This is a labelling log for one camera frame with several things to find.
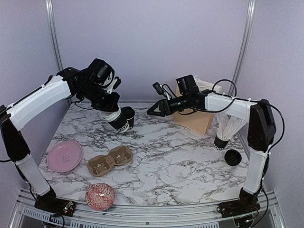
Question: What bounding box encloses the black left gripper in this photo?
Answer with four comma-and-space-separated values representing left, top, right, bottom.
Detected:
79, 81, 121, 112

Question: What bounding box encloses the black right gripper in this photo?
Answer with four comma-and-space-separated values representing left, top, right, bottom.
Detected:
146, 94, 190, 117

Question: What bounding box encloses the single black paper cup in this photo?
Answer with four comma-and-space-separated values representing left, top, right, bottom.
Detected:
122, 106, 135, 130

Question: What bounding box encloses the brown paper takeout bag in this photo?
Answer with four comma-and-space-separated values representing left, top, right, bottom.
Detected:
173, 75, 222, 135

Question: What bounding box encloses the stack of black paper cups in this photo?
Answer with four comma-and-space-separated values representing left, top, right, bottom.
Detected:
100, 108, 130, 133

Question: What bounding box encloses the stack of black cup lids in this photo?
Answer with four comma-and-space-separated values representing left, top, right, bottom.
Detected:
224, 149, 242, 166

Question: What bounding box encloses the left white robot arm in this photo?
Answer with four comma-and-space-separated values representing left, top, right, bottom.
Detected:
0, 58, 121, 211

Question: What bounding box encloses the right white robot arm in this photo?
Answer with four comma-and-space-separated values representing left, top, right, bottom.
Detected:
147, 90, 276, 213

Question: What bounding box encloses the white wrapped straws bundle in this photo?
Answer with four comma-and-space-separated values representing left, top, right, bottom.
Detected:
216, 113, 246, 141

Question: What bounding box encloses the black cup holding straws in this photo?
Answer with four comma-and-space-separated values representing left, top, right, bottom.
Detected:
213, 134, 230, 151

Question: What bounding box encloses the pink plastic plate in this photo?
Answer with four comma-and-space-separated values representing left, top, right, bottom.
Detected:
47, 141, 83, 173

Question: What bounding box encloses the brown cardboard cup carrier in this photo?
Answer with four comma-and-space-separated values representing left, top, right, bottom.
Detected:
87, 145, 133, 177

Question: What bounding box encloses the red patterned bowl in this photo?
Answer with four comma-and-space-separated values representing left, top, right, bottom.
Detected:
85, 183, 115, 211

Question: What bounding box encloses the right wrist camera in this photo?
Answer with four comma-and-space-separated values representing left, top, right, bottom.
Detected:
152, 82, 171, 100

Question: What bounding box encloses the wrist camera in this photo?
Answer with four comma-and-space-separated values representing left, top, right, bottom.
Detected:
106, 76, 122, 94
152, 82, 171, 100

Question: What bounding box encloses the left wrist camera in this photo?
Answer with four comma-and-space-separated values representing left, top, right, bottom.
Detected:
106, 76, 122, 94

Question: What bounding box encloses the left aluminium corner post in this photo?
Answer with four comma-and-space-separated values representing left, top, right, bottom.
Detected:
45, 0, 63, 71

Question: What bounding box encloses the aluminium corner post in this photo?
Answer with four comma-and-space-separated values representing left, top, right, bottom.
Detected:
232, 0, 257, 85
45, 0, 63, 71

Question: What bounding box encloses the right aluminium corner post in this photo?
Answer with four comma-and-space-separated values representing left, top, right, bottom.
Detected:
232, 0, 257, 85

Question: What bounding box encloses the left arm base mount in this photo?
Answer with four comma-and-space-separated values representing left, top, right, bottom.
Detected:
34, 189, 76, 217

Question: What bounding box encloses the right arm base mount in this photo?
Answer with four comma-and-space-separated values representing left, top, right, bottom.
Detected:
217, 200, 261, 218

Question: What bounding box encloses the aluminium front frame rail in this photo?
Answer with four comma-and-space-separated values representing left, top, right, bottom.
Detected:
8, 189, 286, 228

